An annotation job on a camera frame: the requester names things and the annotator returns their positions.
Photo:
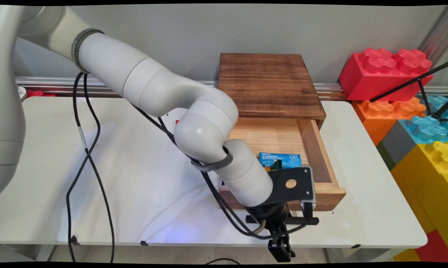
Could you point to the dark green foam block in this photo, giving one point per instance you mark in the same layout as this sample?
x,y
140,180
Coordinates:
x,y
384,154

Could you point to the black tripod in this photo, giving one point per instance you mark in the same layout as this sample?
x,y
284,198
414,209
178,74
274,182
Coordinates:
x,y
406,83

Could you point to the aluminium profile post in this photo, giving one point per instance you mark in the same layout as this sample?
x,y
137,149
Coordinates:
x,y
438,37

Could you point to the light wooden drawer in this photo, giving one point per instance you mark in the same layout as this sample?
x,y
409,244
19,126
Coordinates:
x,y
320,193

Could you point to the orange foam block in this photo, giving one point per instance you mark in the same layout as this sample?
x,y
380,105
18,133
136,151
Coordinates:
x,y
373,115

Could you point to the blue snack packet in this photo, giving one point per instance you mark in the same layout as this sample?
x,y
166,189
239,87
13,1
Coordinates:
x,y
280,158

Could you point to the yellow foam block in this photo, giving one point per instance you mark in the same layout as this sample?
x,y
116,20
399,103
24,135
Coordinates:
x,y
425,186

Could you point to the large red foam block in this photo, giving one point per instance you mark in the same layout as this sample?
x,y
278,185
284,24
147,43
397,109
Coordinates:
x,y
373,78

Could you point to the grey block with cyan studs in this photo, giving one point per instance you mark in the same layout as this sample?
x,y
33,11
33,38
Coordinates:
x,y
399,143

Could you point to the green orange packet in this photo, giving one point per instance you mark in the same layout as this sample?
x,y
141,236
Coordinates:
x,y
272,168

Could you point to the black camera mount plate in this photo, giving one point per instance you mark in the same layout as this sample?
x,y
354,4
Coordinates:
x,y
302,186

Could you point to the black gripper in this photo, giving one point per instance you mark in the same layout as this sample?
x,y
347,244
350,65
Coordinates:
x,y
270,214

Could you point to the aluminium rail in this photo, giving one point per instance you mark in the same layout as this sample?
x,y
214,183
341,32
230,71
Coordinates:
x,y
97,83

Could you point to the dark wooden cabinet box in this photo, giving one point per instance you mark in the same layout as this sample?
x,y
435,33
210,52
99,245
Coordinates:
x,y
268,82

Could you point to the small red foam block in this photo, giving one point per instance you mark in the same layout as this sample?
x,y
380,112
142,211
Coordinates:
x,y
436,247

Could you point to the cyan foam block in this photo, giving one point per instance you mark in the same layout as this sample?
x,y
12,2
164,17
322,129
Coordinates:
x,y
441,104

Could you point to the white round object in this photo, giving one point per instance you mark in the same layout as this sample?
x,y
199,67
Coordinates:
x,y
22,93

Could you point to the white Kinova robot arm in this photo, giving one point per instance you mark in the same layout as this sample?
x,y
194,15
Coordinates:
x,y
153,85

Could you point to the flat red block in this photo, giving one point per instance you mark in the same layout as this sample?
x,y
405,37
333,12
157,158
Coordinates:
x,y
38,93

